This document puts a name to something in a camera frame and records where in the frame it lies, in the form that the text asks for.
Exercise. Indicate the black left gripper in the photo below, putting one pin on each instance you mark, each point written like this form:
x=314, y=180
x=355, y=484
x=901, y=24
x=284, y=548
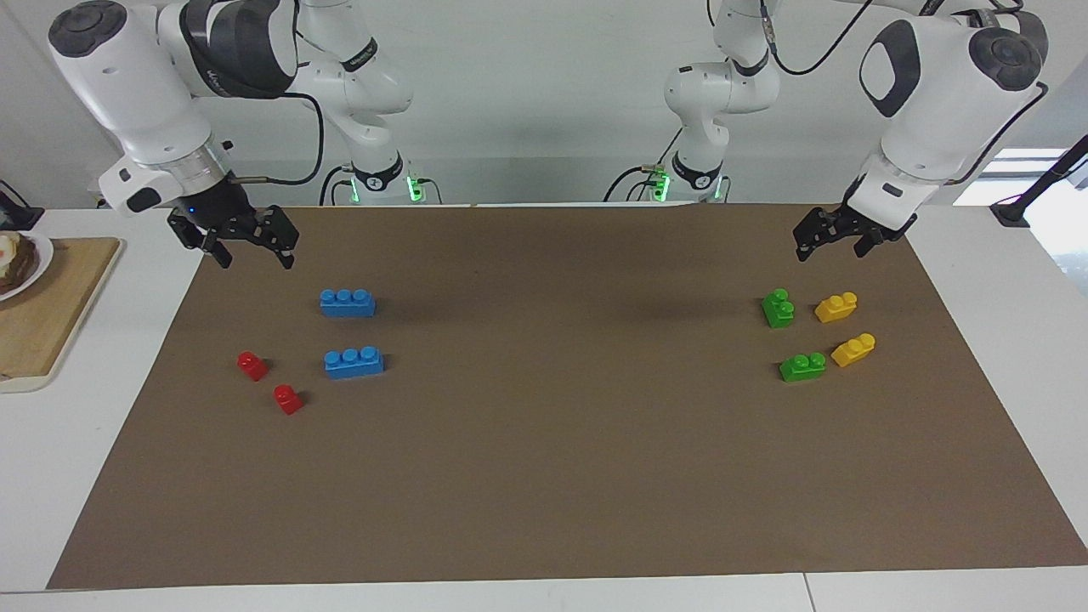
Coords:
x=850, y=223

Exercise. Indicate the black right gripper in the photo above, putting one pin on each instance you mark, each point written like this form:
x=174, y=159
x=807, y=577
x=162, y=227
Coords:
x=223, y=212

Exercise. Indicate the green two-stud toy block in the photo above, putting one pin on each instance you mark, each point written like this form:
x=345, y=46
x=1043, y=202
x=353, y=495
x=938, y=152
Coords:
x=779, y=310
x=801, y=368

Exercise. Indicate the blue three-stud toy block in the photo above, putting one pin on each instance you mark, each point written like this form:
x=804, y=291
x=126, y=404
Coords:
x=347, y=303
x=354, y=364

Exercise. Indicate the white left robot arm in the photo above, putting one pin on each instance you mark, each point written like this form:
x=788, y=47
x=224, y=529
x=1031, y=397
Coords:
x=935, y=93

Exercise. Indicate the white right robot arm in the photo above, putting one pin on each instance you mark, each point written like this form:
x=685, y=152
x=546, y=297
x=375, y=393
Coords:
x=127, y=81

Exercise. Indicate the yellow two-stud toy block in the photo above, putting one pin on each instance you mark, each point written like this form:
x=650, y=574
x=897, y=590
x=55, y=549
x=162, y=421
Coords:
x=835, y=308
x=852, y=351

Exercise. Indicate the red one-stud toy block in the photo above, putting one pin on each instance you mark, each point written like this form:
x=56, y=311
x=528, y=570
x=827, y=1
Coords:
x=288, y=400
x=252, y=366

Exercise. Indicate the wooden cutting board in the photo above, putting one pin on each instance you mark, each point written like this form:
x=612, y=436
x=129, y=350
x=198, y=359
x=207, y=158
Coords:
x=51, y=314

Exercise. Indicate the white plate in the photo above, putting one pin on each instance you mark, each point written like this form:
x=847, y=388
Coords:
x=41, y=259

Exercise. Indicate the black clamp device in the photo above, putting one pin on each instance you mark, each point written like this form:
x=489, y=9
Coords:
x=19, y=217

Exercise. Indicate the toast with egg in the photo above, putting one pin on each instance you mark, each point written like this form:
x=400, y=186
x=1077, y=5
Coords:
x=15, y=259

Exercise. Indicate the brown paper table mat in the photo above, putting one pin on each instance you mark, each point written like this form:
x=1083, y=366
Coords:
x=552, y=476

